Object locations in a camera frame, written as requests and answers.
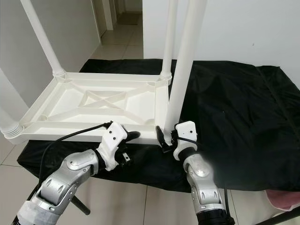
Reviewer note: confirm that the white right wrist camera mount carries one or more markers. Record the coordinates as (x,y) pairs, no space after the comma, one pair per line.
(186,133)

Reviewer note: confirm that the black metal table leg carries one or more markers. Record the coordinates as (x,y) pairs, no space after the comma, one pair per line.
(82,206)
(279,219)

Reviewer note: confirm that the pink round object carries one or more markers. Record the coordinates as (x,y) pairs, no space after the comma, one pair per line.
(283,199)

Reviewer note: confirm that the white door frame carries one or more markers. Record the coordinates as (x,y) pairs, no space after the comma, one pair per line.
(105,13)

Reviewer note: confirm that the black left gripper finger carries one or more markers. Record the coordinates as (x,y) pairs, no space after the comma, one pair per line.
(133,135)

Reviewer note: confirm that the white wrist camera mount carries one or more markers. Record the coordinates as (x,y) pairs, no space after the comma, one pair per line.
(186,133)
(113,140)

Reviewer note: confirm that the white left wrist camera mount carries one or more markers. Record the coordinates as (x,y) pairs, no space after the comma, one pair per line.
(113,140)

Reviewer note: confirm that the white plastic table top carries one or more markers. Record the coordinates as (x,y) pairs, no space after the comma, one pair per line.
(70,103)

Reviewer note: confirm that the white plastic table leg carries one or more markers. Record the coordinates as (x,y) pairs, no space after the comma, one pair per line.
(10,119)
(43,37)
(185,61)
(168,42)

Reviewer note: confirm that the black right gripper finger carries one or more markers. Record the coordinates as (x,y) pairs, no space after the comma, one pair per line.
(160,135)

